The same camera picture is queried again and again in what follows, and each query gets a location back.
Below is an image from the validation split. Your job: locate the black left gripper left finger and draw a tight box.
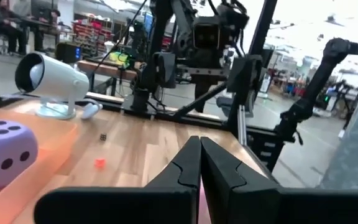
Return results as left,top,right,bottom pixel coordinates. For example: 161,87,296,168
34,136,202,224

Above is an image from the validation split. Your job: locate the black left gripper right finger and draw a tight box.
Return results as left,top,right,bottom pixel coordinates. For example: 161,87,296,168
201,136,358,224

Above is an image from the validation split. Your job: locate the yellow green container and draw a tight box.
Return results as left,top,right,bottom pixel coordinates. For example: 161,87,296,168
109,51,131,68

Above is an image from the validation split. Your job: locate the wooden workbench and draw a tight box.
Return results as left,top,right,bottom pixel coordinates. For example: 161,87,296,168
78,60,139,96

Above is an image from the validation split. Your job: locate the white oval puck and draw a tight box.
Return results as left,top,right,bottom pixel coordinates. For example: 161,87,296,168
80,102,104,121

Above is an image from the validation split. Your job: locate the red parts shelf rack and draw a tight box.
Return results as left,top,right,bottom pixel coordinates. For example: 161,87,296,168
73,20,113,57

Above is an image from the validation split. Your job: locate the orange translucent plastic bin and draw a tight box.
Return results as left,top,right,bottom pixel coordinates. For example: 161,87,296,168
0,107,80,224

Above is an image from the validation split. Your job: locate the person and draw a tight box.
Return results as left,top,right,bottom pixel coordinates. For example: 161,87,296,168
0,0,27,56
32,9,62,53

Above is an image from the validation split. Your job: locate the large purple foam die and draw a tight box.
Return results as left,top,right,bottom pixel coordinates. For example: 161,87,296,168
0,119,39,190

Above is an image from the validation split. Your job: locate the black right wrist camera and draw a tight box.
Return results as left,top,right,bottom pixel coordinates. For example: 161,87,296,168
193,17,223,51

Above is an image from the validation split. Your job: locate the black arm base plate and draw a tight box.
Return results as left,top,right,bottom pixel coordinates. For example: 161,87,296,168
121,104,169,121

